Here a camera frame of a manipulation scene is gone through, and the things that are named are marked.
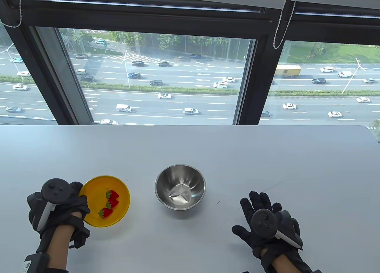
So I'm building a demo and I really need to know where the person's left hand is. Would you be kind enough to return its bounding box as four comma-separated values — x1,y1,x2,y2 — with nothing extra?
27,182,91,250

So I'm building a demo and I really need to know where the person's right hand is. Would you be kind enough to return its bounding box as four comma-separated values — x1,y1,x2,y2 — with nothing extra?
232,191,311,273

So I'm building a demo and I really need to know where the yellow plastic bowl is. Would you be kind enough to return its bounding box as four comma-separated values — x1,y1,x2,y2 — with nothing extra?
78,175,131,228

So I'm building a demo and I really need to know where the stainless steel mixing bowl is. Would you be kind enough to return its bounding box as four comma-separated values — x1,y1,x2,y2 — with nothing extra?
154,164,206,211

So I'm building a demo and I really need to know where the person's left forearm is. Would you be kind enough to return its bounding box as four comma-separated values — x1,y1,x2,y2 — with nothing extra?
36,224,75,273

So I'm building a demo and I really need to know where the person's right forearm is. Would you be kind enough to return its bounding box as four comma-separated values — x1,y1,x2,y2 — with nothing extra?
271,255,294,273

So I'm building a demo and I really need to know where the black right hand controller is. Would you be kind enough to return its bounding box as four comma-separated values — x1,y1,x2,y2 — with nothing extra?
251,209,304,250

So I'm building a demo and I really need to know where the black hand controller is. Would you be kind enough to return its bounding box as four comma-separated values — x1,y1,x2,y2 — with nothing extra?
37,178,72,230
251,209,304,250

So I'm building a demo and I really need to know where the black left hand controller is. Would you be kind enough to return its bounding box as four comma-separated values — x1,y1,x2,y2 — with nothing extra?
37,178,72,230

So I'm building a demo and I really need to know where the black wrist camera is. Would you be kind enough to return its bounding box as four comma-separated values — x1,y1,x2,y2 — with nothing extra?
22,252,69,273

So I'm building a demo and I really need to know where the white beaded blind cord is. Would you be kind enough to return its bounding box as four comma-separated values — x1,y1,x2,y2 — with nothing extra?
0,0,29,28
273,0,297,50

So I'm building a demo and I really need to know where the black window frame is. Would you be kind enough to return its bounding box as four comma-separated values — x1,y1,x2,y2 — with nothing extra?
0,0,380,126

